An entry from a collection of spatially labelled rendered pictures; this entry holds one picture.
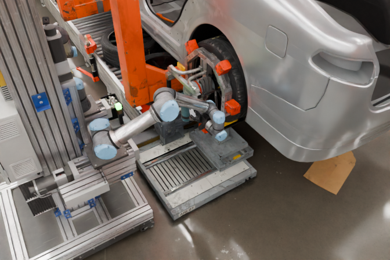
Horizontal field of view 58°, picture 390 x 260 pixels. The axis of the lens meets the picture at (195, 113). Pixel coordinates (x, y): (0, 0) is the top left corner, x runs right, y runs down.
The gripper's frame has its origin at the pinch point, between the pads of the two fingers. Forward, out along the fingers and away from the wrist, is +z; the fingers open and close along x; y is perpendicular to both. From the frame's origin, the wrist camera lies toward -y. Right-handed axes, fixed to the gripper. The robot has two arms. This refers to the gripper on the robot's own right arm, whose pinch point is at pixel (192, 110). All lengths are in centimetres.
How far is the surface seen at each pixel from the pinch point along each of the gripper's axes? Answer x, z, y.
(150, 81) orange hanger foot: 1, 62, -12
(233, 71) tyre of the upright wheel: -29.0, -6.2, 25.7
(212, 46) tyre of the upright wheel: -28.6, 18.8, 33.2
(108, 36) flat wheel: -14, 195, -33
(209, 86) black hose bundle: -12.0, -2.7, 17.5
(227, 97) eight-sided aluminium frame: -24.3, -7.5, 6.5
